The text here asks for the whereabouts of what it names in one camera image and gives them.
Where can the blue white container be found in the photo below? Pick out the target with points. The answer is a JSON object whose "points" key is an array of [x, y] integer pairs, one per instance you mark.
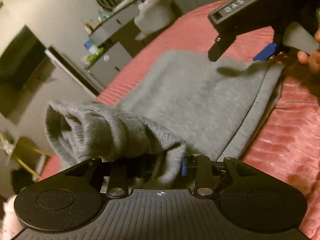
{"points": [[91, 47]]}

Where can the grey vanity desk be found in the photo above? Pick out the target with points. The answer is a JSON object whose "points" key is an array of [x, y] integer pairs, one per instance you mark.
{"points": [[120, 26]]}

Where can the black wall television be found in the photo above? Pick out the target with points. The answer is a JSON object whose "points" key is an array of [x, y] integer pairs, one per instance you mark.
{"points": [[21, 61]]}

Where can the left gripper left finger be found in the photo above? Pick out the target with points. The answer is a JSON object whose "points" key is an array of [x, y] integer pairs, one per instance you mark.
{"points": [[128, 174]]}

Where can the white fluffy chair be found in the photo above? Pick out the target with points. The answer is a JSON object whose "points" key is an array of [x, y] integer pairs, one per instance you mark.
{"points": [[154, 15]]}

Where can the grey small fridge cabinet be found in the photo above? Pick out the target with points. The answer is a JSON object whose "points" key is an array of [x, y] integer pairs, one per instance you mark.
{"points": [[109, 65]]}

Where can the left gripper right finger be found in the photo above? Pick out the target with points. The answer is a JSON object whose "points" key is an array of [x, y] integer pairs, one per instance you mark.
{"points": [[199, 167]]}

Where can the person right hand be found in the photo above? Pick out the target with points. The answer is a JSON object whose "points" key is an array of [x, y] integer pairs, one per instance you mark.
{"points": [[312, 60]]}

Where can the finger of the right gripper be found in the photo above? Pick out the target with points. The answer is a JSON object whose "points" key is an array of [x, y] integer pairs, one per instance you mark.
{"points": [[266, 53]]}

